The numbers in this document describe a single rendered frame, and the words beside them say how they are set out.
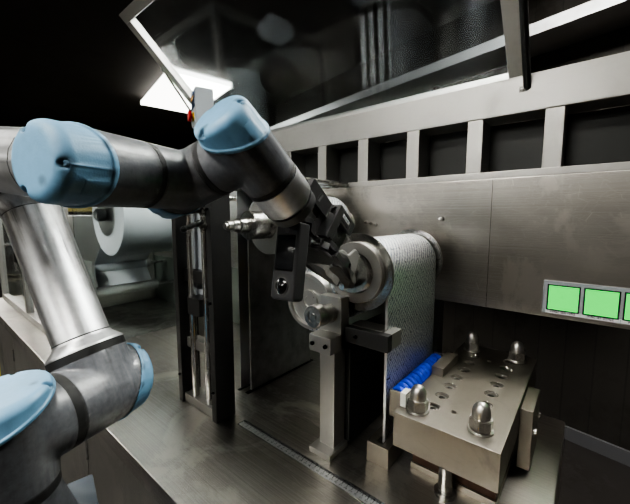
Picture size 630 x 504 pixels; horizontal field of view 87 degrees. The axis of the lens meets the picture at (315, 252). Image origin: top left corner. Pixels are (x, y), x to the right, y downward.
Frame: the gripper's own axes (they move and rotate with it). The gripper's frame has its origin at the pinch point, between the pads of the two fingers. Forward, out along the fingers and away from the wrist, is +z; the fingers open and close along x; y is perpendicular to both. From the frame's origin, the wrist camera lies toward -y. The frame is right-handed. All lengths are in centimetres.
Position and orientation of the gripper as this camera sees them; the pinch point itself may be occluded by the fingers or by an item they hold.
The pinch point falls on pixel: (343, 286)
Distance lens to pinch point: 60.7
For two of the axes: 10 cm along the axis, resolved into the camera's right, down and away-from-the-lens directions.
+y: 4.1, -8.2, 4.1
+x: -7.7, -0.7, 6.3
